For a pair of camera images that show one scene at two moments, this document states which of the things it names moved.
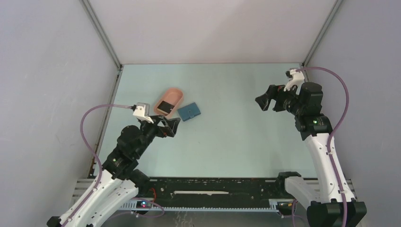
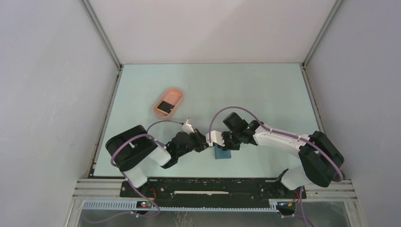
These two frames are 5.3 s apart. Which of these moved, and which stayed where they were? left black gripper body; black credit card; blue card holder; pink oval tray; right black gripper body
Moved: blue card holder; left black gripper body; right black gripper body
Stayed: black credit card; pink oval tray
